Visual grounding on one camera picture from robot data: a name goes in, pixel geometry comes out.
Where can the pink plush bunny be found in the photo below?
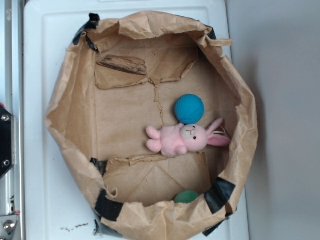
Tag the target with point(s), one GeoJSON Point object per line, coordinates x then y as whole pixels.
{"type": "Point", "coordinates": [180, 139]}

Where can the green ball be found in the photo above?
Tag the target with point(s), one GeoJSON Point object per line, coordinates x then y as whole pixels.
{"type": "Point", "coordinates": [186, 197]}

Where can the blue textured ball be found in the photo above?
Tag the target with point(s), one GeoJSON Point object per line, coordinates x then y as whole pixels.
{"type": "Point", "coordinates": [189, 109]}

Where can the metal frame rail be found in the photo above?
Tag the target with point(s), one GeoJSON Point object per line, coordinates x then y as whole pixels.
{"type": "Point", "coordinates": [12, 188]}

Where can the black mounting plate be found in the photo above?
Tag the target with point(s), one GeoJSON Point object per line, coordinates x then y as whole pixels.
{"type": "Point", "coordinates": [6, 155]}

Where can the white plastic tray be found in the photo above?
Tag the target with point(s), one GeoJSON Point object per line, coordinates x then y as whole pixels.
{"type": "Point", "coordinates": [55, 209]}

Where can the brown paper bag bin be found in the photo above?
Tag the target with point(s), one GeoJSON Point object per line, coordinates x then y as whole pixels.
{"type": "Point", "coordinates": [120, 76]}

